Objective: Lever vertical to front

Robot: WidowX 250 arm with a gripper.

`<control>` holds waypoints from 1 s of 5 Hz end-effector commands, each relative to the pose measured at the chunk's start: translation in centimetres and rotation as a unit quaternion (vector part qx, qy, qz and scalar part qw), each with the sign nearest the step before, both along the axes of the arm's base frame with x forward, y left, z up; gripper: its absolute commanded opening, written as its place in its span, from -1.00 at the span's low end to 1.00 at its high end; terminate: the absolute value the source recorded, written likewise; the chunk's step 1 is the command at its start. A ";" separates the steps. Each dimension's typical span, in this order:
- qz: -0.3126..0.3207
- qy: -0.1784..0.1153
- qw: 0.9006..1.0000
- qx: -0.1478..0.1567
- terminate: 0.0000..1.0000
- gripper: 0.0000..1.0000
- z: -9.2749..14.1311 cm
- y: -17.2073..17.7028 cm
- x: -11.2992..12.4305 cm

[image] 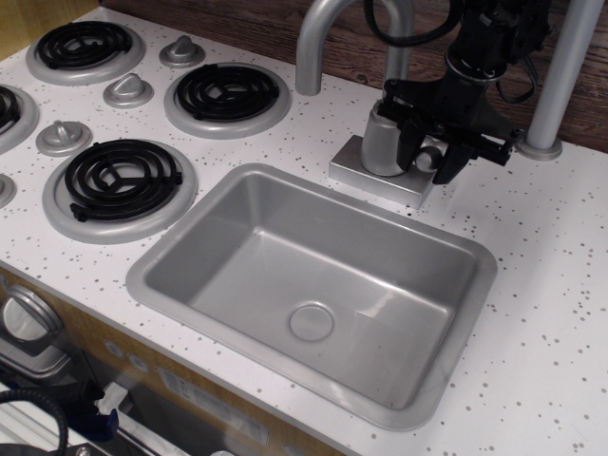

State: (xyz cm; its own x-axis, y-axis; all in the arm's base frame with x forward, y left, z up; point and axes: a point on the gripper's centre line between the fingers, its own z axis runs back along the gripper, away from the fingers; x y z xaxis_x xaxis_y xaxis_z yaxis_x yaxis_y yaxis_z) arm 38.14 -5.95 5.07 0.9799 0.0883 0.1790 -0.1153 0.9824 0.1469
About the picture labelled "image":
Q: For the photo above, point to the silver faucet lever handle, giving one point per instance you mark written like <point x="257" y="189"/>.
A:
<point x="430" y="154"/>

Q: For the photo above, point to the back left stove burner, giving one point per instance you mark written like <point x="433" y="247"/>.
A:
<point x="84" y="53"/>

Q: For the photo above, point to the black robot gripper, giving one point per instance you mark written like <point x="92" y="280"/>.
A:
<point x="453" y="109"/>

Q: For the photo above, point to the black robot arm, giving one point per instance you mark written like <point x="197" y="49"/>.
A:
<point x="493" y="35"/>

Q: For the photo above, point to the silver stove knob front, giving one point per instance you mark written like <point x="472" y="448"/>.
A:
<point x="62" y="139"/>

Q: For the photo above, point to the grey toy sink basin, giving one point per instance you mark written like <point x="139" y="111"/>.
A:
<point x="366" y="308"/>

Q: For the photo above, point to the front right stove burner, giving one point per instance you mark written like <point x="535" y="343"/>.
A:
<point x="119" y="191"/>

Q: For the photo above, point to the silver stove knob back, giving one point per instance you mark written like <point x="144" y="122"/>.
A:
<point x="182" y="53"/>

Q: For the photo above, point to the silver stove knob middle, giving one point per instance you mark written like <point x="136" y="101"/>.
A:
<point x="129" y="92"/>

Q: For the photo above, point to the back right stove burner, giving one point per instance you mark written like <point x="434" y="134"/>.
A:
<point x="226" y="101"/>

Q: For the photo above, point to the silver stove knob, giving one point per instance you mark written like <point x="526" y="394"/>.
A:
<point x="62" y="139"/>
<point x="129" y="92"/>
<point x="182" y="53"/>

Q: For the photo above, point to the silver toy faucet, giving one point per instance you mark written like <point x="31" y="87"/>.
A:
<point x="368" y="163"/>

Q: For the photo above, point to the silver oven dial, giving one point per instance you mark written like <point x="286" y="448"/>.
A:
<point x="27" y="321"/>

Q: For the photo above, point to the grey support pole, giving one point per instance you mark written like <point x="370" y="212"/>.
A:
<point x="540" y="142"/>

